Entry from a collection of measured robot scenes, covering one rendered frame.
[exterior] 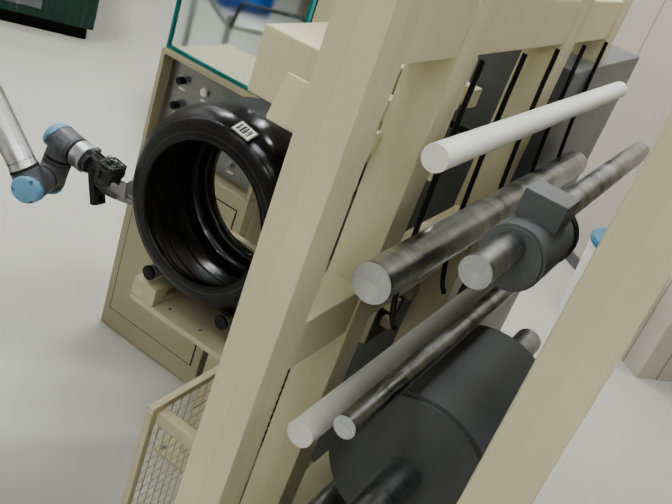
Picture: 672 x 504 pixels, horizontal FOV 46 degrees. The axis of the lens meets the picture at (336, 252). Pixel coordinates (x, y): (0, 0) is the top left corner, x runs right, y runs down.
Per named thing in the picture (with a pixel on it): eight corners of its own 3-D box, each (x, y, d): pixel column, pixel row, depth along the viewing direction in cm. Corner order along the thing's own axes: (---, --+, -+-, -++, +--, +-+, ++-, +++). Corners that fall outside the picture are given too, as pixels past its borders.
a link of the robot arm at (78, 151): (64, 167, 246) (88, 162, 254) (74, 175, 245) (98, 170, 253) (71, 142, 242) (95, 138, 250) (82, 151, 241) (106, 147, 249)
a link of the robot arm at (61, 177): (23, 187, 251) (35, 154, 246) (40, 176, 261) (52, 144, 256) (51, 201, 251) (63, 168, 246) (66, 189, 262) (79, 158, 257)
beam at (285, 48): (378, 71, 218) (397, 18, 211) (458, 111, 209) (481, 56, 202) (242, 89, 168) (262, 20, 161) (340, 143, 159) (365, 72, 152)
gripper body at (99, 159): (110, 171, 238) (84, 149, 241) (103, 194, 242) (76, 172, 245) (129, 167, 244) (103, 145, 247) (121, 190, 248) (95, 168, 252)
